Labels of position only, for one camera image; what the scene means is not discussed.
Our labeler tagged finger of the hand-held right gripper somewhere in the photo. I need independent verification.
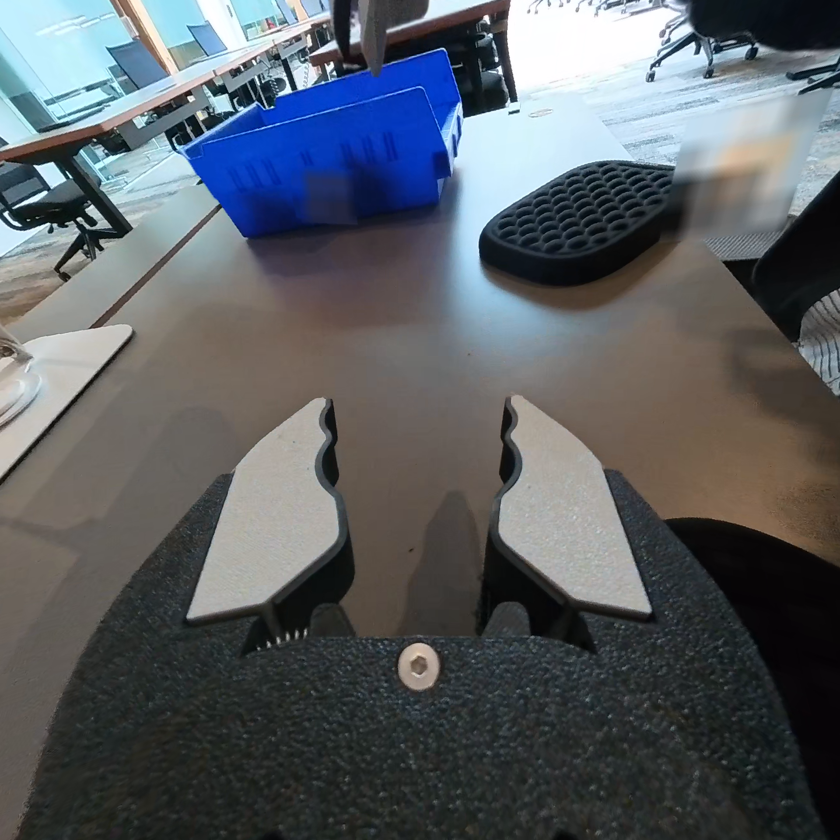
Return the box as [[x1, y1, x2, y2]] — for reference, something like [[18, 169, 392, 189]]
[[357, 0, 434, 74]]

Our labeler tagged black office chair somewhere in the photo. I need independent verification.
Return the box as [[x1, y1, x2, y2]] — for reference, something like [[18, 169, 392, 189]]
[[0, 161, 119, 279], [105, 37, 172, 95], [788, 56, 840, 95], [646, 0, 762, 82]]

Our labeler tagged black perforated rubber pad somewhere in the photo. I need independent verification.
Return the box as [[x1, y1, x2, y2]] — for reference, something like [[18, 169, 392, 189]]
[[479, 161, 683, 287]]

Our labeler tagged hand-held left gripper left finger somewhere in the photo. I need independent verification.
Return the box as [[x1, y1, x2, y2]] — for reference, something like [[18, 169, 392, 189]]
[[184, 397, 358, 626]]

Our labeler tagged blue plastic bin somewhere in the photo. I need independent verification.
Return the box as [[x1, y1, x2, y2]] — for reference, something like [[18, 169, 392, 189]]
[[182, 49, 464, 240]]

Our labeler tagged person's printed top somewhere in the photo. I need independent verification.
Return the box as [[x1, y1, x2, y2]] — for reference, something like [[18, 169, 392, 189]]
[[749, 171, 840, 395]]

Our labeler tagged long dark table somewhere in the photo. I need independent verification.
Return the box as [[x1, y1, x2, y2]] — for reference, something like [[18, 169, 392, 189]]
[[309, 0, 519, 116], [0, 14, 329, 165]]

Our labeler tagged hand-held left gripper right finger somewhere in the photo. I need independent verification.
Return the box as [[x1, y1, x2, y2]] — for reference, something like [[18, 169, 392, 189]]
[[483, 394, 655, 623]]

